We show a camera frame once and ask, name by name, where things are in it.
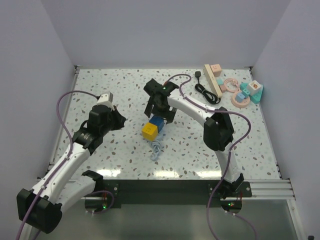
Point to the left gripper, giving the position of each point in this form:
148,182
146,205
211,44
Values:
120,119

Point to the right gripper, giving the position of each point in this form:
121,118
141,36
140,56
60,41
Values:
168,115

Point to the blue cube plug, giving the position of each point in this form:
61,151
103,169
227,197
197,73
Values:
157,121

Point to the yellow cube socket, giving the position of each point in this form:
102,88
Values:
149,131

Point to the pink cube plug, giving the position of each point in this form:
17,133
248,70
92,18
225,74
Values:
216,69

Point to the teal small plug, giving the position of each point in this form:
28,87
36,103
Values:
220,81

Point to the pink small plug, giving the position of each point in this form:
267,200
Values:
222,88

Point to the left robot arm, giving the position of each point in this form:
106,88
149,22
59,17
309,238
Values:
42,206

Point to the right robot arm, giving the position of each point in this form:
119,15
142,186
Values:
217,132

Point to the blue small plug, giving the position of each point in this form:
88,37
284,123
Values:
240,97

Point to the pink round socket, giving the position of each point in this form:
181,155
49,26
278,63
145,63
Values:
242,104

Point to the teal plug on triangle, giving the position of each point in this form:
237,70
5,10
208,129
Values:
245,92

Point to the white cube plug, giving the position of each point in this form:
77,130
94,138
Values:
254,87

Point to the teal triangular socket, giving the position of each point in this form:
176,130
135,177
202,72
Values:
256,98

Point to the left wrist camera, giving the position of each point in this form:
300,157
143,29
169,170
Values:
106,99

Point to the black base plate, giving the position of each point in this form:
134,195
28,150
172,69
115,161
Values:
166,192

